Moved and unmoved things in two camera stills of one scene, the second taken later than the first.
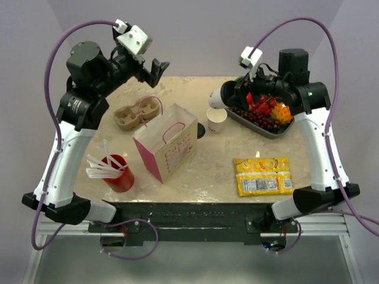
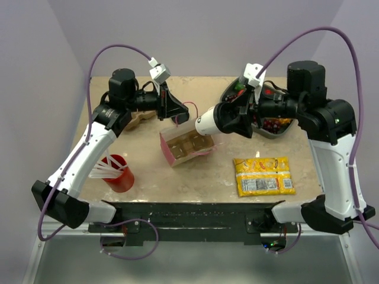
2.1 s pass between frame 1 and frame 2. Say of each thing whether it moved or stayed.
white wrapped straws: stayed
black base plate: stayed
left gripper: moved
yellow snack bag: stayed
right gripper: moved
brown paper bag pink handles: moved
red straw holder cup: stayed
